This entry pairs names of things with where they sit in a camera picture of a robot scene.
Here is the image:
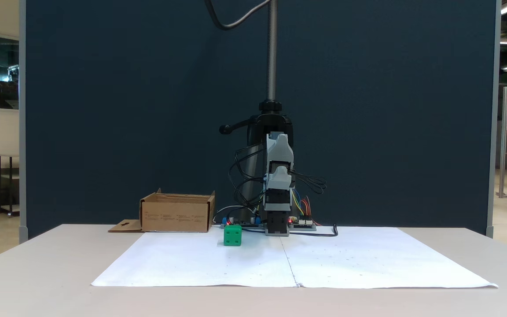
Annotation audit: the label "short black wire loop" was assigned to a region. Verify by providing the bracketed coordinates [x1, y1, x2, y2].
[290, 171, 327, 195]

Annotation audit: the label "dark blue partition panel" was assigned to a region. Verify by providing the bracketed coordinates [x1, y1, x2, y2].
[19, 0, 501, 243]

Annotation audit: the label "black shelf cart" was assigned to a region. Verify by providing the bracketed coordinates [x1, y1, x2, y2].
[0, 154, 20, 217]

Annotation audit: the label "green dice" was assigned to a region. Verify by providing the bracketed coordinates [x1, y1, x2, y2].
[224, 225, 242, 247]

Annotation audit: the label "framed wall window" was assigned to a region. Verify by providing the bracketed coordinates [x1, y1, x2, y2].
[0, 31, 20, 113]

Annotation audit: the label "black cable with white plug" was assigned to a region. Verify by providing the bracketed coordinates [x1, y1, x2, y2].
[289, 224, 339, 238]

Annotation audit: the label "grey camera cable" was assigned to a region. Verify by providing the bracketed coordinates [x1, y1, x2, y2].
[205, 0, 272, 31]

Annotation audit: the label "red jumper wire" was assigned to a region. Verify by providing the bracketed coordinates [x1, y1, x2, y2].
[301, 198, 321, 226]

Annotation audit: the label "white paper sheet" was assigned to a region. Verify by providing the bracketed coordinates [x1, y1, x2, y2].
[92, 227, 298, 288]
[280, 226, 499, 289]

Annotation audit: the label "circuit board with blue parts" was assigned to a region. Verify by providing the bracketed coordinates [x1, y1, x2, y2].
[221, 215, 264, 229]

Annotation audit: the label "camera stand pole with clamp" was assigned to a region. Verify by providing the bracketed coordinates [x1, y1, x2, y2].
[219, 0, 294, 152]

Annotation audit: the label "brown cardboard box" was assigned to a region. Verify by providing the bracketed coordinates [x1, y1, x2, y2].
[108, 188, 216, 233]

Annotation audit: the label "circuit board with jumper wires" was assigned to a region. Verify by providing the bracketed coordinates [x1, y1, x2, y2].
[288, 217, 317, 231]

